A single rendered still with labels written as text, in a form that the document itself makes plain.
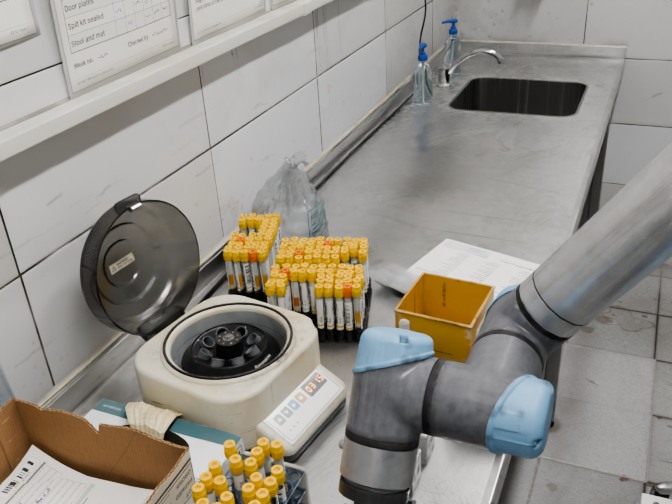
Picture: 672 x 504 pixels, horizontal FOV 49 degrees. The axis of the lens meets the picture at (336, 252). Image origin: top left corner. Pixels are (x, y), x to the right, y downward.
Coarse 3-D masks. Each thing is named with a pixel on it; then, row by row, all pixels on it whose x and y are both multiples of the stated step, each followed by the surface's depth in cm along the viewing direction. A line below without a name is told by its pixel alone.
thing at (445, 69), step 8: (448, 48) 265; (480, 48) 254; (464, 56) 256; (496, 56) 253; (440, 64) 259; (448, 64) 259; (456, 64) 258; (440, 72) 260; (448, 72) 260; (440, 80) 262; (448, 80) 262
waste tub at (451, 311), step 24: (432, 288) 131; (456, 288) 129; (480, 288) 126; (408, 312) 120; (432, 312) 134; (456, 312) 131; (480, 312) 119; (432, 336) 120; (456, 336) 118; (456, 360) 120
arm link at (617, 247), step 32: (640, 192) 65; (608, 224) 67; (640, 224) 65; (576, 256) 70; (608, 256) 67; (640, 256) 66; (512, 288) 81; (544, 288) 72; (576, 288) 70; (608, 288) 69; (512, 320) 76; (544, 320) 73; (576, 320) 72; (544, 352) 75
